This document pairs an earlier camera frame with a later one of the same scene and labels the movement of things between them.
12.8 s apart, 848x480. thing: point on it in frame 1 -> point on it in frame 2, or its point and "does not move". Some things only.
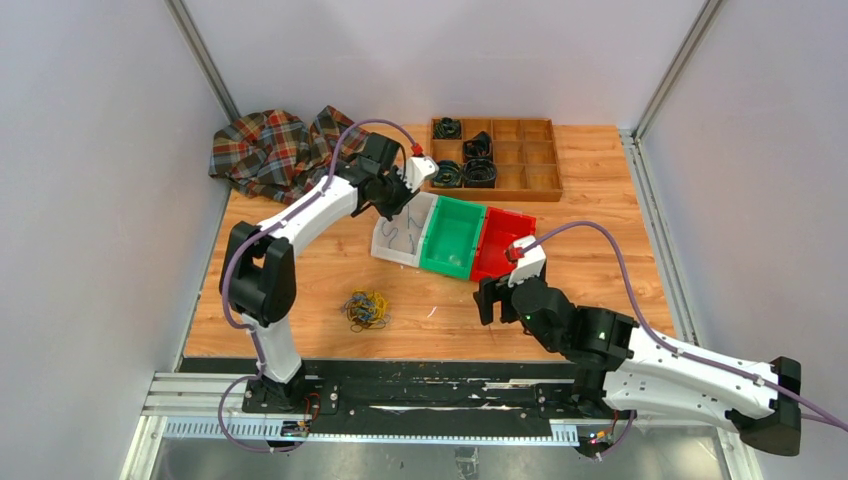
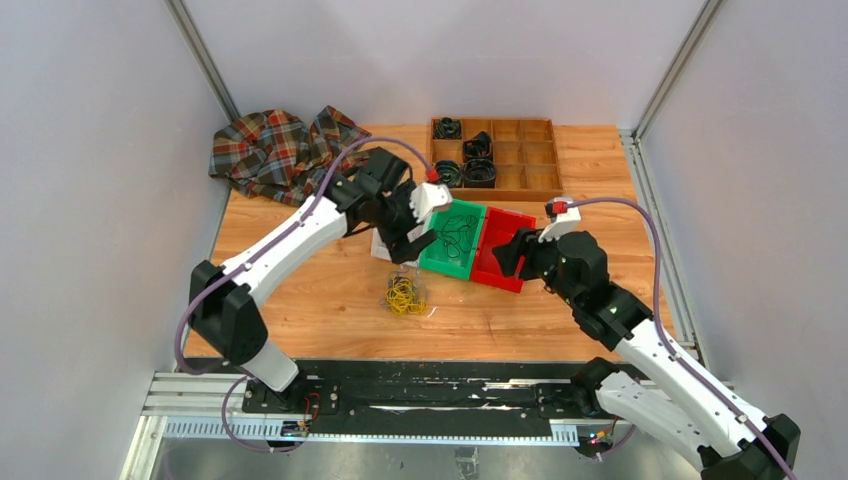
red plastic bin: x=501 y=229 does not move
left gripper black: x=408 y=197 -> x=401 y=248
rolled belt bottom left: x=449 y=174 does not move
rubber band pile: x=361 y=313 -> x=401 y=286
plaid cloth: x=276 y=155 does not move
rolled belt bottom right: x=479 y=173 does not move
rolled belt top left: x=448 y=128 does not move
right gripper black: x=489 y=291 -> x=510 y=254
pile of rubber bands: x=379 y=303 -> x=400 y=297
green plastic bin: x=451 y=239 does not move
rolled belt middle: x=478 y=147 does not move
